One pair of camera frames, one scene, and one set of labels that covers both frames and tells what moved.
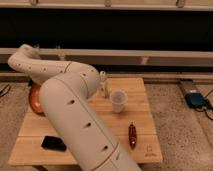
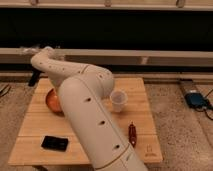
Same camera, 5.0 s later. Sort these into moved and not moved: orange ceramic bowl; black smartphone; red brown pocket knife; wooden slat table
Moved: orange ceramic bowl
Not moved: red brown pocket knife; black smartphone; wooden slat table
